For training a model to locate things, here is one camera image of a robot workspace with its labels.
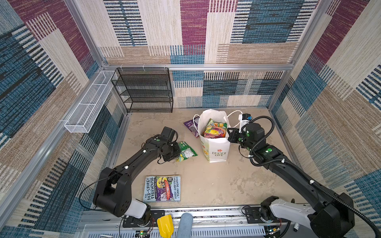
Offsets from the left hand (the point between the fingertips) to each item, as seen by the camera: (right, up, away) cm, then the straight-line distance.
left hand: (180, 151), depth 85 cm
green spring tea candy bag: (+3, -1, +4) cm, 6 cm away
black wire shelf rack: (-28, +41, +26) cm, 56 cm away
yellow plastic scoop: (-6, -33, -14) cm, 36 cm away
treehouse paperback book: (-8, -19, -4) cm, 21 cm away
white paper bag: (+18, +1, -4) cm, 19 cm away
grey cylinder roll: (+3, -31, -17) cm, 35 cm away
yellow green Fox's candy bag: (+18, +16, +5) cm, 24 cm away
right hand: (+25, +12, -7) cm, 28 cm away
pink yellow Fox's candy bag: (+19, +11, -1) cm, 22 cm away
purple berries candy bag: (+5, +15, +23) cm, 28 cm away
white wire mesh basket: (-45, +18, -16) cm, 51 cm away
